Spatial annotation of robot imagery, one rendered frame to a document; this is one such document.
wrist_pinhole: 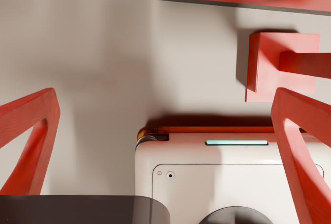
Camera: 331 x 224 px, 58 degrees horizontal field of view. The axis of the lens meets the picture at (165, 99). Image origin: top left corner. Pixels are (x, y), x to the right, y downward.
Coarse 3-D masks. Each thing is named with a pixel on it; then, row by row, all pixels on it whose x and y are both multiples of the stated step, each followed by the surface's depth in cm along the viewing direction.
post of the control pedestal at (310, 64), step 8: (280, 56) 98; (288, 56) 91; (296, 56) 86; (304, 56) 81; (312, 56) 76; (320, 56) 73; (328, 56) 69; (280, 64) 98; (288, 64) 91; (296, 64) 86; (304, 64) 81; (312, 64) 76; (320, 64) 72; (328, 64) 69; (296, 72) 86; (304, 72) 81; (312, 72) 76; (320, 72) 72; (328, 72) 69
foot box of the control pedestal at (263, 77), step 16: (272, 32) 98; (256, 48) 101; (272, 48) 98; (288, 48) 98; (304, 48) 98; (256, 64) 101; (272, 64) 99; (256, 80) 100; (272, 80) 100; (288, 80) 100; (304, 80) 100; (256, 96) 112; (272, 96) 112
